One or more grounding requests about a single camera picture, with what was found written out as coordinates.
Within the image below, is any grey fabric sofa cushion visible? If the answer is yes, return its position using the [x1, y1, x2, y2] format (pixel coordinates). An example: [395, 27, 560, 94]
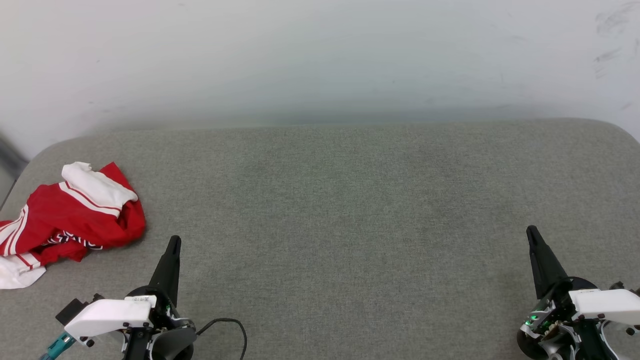
[0, 117, 640, 360]

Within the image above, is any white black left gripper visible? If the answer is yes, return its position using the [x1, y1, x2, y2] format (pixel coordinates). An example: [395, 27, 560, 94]
[64, 236, 196, 360]

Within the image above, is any red and white shirt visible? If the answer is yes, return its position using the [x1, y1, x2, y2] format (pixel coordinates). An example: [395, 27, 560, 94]
[0, 161, 147, 290]

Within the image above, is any thin black cable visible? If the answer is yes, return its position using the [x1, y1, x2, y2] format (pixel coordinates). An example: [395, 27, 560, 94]
[196, 318, 248, 360]

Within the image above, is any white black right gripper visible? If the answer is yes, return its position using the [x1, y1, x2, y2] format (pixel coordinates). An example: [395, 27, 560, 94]
[516, 225, 640, 360]

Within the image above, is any teal cable connector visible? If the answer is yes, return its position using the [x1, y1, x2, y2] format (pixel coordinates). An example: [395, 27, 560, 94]
[40, 332, 76, 360]

